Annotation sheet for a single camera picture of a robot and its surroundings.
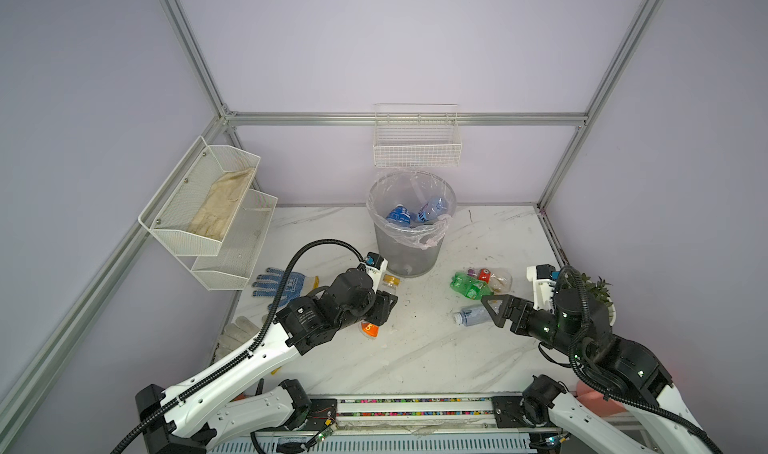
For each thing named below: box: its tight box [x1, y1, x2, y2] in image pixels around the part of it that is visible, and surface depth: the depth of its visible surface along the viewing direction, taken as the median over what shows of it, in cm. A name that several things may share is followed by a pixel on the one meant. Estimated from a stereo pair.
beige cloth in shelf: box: [187, 167, 255, 240], surface depth 80 cm
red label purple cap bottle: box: [468, 268, 513, 293], surface depth 97 cm
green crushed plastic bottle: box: [450, 272, 494, 300], surface depth 95 cm
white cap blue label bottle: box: [386, 203, 411, 227], surface depth 97 cm
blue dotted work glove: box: [252, 268, 320, 310], surface depth 100 cm
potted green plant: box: [580, 272, 617, 326], surface depth 78 cm
